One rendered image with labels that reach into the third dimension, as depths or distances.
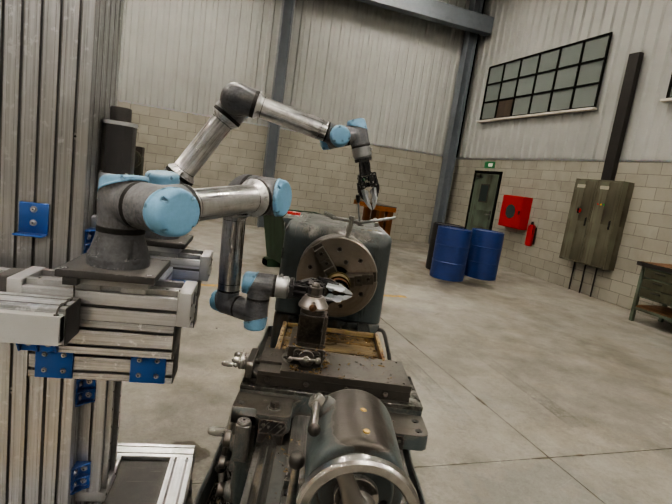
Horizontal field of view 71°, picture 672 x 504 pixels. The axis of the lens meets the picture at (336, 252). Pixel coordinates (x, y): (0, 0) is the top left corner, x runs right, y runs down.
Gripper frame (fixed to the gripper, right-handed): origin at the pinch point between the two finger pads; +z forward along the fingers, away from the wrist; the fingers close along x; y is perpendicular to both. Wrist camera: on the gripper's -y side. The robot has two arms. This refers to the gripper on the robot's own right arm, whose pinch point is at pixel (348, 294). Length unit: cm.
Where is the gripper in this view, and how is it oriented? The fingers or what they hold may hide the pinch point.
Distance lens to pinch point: 159.2
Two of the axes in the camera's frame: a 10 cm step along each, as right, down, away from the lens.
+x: 1.4, -9.8, -1.7
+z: 9.9, 1.4, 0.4
